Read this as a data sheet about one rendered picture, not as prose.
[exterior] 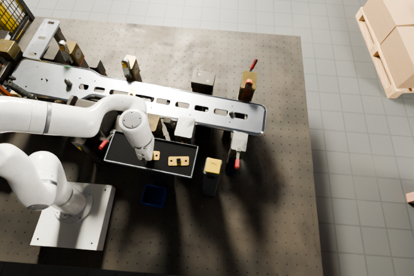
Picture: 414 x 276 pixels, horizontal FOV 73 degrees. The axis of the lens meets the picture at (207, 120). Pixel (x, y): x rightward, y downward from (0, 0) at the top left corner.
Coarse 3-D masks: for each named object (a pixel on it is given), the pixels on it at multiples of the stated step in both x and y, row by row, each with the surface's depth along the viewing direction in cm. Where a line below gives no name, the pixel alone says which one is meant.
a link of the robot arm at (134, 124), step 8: (128, 112) 88; (136, 112) 88; (144, 112) 94; (120, 120) 87; (128, 120) 86; (136, 120) 86; (144, 120) 87; (128, 128) 85; (136, 128) 86; (144, 128) 88; (128, 136) 89; (136, 136) 88; (144, 136) 91; (136, 144) 94; (144, 144) 96
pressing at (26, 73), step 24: (24, 72) 152; (48, 72) 153; (72, 72) 153; (96, 72) 154; (48, 96) 146; (96, 96) 147; (168, 96) 148; (192, 96) 149; (216, 96) 150; (216, 120) 143; (240, 120) 143; (264, 120) 144
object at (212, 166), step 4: (208, 160) 117; (212, 160) 117; (216, 160) 117; (220, 160) 117; (208, 164) 116; (212, 164) 116; (216, 164) 116; (220, 164) 117; (208, 168) 116; (212, 168) 116; (216, 168) 116; (212, 172) 115; (216, 172) 115
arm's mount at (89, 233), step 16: (96, 192) 147; (112, 192) 151; (48, 208) 142; (96, 208) 143; (48, 224) 139; (64, 224) 139; (80, 224) 139; (96, 224) 139; (32, 240) 135; (48, 240) 135; (64, 240) 135; (80, 240) 135; (96, 240) 136
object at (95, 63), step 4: (92, 60) 158; (96, 60) 158; (100, 60) 160; (92, 64) 157; (96, 64) 157; (100, 64) 160; (92, 68) 157; (96, 68) 157; (100, 68) 161; (104, 68) 166; (100, 72) 162; (104, 72) 167
